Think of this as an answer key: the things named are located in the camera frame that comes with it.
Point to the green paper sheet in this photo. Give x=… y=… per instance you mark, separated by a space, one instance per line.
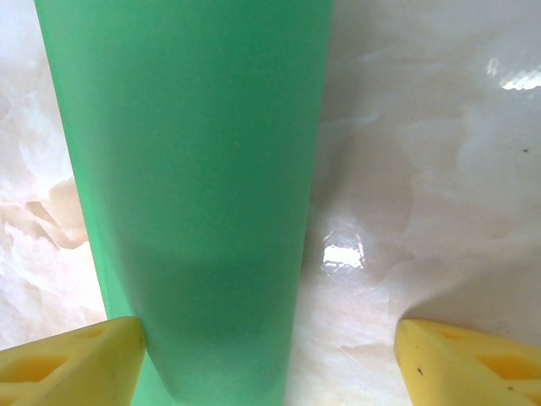
x=190 y=169

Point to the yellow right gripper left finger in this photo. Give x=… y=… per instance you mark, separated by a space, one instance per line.
x=72 y=368

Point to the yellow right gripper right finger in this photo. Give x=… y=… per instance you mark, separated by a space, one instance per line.
x=465 y=372

